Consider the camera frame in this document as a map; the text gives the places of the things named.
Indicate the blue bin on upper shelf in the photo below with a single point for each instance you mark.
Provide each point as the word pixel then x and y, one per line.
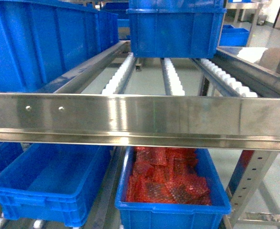
pixel 175 28

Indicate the blue bin with red bags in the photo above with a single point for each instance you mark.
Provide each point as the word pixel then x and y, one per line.
pixel 136 215

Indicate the large blue bin upper left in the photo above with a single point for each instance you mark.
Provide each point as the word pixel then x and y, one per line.
pixel 42 39

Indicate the red bubble wrap bags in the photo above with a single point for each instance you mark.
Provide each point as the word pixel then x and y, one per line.
pixel 166 175

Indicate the empty blue bin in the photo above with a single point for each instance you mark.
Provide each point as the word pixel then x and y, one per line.
pixel 54 182

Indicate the stainless steel shelf rack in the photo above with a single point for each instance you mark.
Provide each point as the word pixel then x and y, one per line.
pixel 236 106

